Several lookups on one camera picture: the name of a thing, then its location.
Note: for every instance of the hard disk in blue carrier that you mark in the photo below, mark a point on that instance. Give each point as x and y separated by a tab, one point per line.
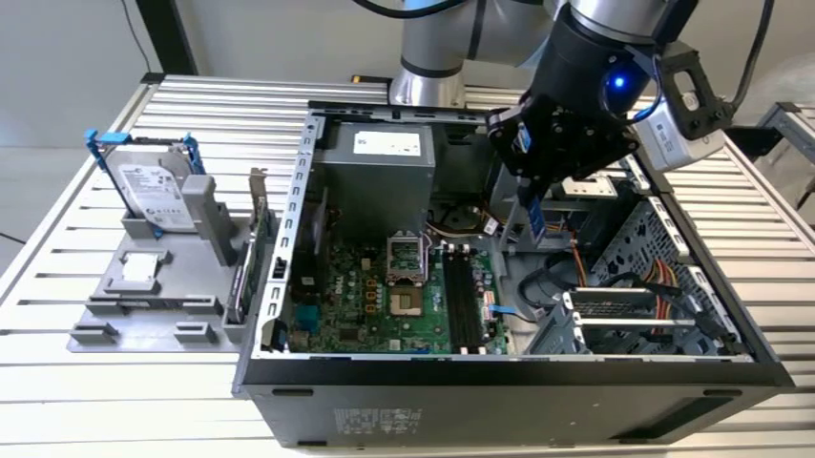
149	186

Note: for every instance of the silver CPU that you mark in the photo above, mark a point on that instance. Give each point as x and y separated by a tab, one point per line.
140	267

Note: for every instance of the black metal post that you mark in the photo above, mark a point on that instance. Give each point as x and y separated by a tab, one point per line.
175	43

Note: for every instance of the black round fan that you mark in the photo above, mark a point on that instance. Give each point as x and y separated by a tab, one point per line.
455	220

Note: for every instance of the grey power supply unit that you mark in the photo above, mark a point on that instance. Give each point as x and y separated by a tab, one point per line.
375	200

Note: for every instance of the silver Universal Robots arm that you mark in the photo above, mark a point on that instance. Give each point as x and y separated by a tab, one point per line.
432	47

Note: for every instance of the small yellow black connector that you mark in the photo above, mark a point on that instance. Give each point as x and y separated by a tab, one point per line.
356	78

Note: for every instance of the CPU socket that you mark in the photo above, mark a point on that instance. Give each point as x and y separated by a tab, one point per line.
407	301

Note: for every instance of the metal disk bay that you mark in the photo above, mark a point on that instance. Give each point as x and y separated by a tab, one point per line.
630	323

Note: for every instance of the grey parts rack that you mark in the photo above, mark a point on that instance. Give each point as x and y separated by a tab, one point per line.
191	272

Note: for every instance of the RAM stick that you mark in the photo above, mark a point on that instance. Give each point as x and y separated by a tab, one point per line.
159	303
536	219

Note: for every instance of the black PC case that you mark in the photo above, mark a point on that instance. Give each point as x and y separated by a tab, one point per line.
445	415

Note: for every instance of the green motherboard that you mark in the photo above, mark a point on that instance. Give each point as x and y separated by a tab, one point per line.
347	310

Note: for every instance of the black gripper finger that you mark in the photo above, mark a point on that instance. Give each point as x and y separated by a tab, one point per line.
586	148
505	143

